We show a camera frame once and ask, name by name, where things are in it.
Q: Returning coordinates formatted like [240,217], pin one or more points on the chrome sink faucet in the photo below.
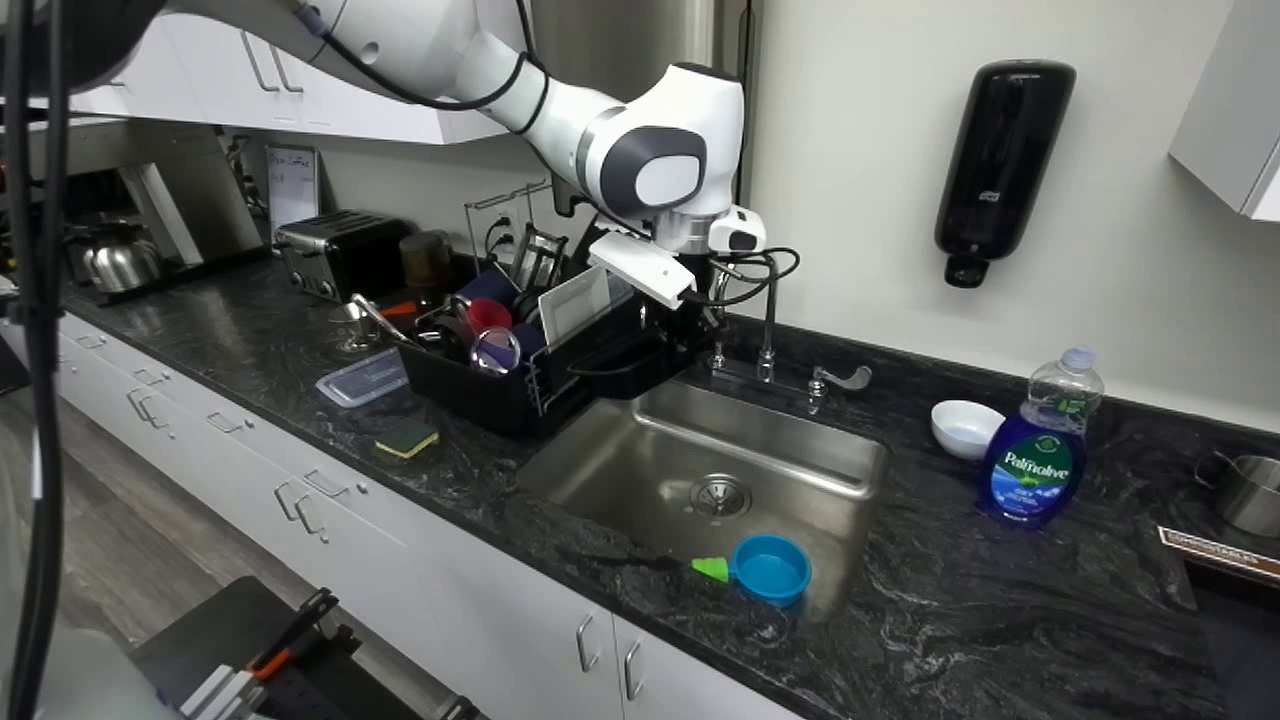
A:
[842,382]

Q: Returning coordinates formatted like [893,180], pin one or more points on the clear plastic container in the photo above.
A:
[362,382]

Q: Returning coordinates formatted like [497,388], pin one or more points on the black wall soap dispenser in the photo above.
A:
[1001,161]

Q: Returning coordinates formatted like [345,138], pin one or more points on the black toaster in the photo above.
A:
[345,252]

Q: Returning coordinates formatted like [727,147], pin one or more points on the red plastic cup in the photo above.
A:
[480,314]

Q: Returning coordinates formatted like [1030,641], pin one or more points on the small white bowl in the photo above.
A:
[966,425]

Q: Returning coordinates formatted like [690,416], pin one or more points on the white upper wall cabinet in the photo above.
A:
[1235,105]
[332,105]

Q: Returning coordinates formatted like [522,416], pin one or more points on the framed paper sign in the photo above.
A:
[292,192]

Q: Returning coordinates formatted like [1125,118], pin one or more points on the black tool cart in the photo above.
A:
[227,641]

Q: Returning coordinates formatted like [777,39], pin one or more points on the clear drinking glass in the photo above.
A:
[497,351]

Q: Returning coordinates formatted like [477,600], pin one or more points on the brown jar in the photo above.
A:
[431,266]

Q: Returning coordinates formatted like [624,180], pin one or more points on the stainless steel conical vessel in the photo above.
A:
[119,263]

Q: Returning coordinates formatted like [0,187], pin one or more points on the white lower cabinets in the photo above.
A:
[443,584]

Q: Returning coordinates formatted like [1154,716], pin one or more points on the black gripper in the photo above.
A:
[684,320]

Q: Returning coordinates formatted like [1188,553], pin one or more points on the white plate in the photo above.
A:
[582,308]

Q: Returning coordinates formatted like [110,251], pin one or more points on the stainless steel sink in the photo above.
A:
[745,440]

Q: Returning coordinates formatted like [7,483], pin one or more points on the black dish rack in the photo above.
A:
[480,385]

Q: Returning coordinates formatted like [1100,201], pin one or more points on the blue dish soap bottle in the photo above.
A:
[1035,466]

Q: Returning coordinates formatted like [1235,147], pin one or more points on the green and yellow sponge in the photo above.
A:
[405,433]

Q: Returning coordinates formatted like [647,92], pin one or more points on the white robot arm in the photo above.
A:
[641,161]

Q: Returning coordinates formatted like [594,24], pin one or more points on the black flat countertop appliance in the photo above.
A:
[1222,553]

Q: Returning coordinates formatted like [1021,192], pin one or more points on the round metal sink drain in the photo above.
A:
[704,492]

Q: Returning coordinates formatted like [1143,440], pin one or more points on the steel paper towel dispenser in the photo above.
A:
[602,24]

